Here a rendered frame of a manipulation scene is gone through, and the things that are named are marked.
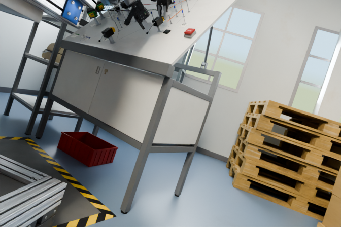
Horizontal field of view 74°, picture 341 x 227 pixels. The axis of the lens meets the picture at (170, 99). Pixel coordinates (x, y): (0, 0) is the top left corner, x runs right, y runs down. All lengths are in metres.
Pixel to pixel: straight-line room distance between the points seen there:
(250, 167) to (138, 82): 1.68
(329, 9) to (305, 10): 0.34
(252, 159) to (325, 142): 0.74
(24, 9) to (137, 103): 0.73
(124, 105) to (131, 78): 0.17
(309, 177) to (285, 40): 2.13
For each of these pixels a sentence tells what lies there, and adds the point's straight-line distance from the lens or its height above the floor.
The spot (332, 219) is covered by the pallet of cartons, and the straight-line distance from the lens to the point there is 2.32.
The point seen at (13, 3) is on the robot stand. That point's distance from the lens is 0.92.
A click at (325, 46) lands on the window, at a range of 4.23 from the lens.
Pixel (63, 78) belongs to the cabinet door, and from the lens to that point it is 2.05.
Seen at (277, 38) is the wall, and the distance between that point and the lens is 4.03.
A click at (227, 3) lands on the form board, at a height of 1.44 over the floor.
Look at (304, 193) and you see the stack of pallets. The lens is 2.86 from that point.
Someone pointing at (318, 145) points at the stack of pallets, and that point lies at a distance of 2.83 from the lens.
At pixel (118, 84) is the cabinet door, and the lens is 1.50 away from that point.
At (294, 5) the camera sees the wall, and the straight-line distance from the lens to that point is 4.28.
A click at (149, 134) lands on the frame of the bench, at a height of 0.47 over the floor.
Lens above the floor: 0.70
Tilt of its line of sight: 1 degrees down
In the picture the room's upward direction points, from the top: 19 degrees clockwise
